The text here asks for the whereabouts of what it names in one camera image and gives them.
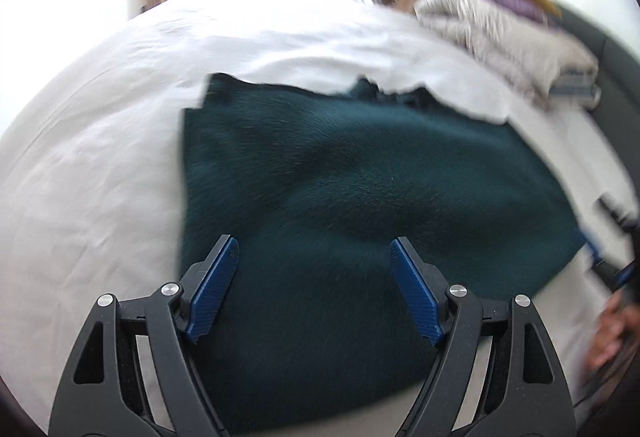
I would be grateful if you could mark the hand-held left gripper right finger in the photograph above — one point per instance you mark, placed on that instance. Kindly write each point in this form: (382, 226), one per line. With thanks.
(417, 297)

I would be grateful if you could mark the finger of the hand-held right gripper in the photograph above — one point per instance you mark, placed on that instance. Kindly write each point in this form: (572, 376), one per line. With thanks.
(617, 276)
(592, 247)

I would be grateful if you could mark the folded beige duvet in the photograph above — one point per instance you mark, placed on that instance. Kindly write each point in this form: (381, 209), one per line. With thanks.
(510, 42)

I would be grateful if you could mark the person's right hand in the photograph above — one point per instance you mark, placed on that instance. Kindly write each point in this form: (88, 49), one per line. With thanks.
(607, 334)

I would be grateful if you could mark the white pillow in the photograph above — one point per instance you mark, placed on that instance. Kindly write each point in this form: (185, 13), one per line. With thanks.
(595, 157)

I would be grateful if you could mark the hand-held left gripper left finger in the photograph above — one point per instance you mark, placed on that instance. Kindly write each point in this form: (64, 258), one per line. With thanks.
(212, 297)

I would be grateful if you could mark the purple pillow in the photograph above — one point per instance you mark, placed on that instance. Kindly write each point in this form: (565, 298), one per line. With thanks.
(515, 4)

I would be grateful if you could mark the bed with white sheet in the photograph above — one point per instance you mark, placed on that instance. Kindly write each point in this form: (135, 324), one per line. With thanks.
(90, 167)

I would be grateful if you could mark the dark green sweater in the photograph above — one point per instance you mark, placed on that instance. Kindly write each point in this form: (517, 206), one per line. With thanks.
(325, 197)

